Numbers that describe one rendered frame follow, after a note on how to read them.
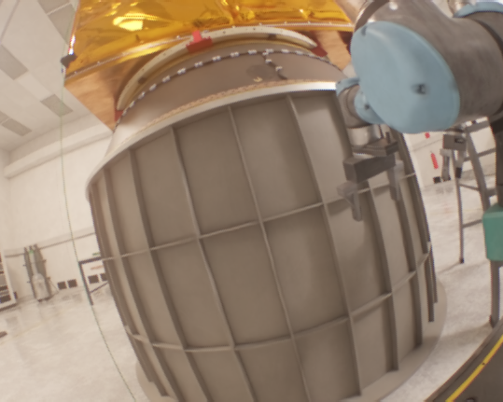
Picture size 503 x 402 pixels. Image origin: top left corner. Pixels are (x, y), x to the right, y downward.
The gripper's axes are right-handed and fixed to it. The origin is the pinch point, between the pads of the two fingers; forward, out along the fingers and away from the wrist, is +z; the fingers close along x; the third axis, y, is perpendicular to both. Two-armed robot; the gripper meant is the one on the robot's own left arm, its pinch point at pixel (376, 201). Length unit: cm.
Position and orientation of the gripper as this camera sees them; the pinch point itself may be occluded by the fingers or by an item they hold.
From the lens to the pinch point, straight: 65.0
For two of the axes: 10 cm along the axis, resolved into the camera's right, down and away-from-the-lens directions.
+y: -1.9, -2.9, 9.4
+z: 3.4, 8.8, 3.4
